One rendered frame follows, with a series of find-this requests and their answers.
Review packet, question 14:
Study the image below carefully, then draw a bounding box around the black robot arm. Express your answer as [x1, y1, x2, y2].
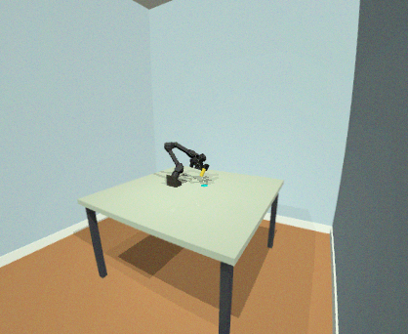
[164, 142, 206, 178]

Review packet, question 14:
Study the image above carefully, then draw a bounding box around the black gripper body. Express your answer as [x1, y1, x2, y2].
[189, 159, 210, 171]

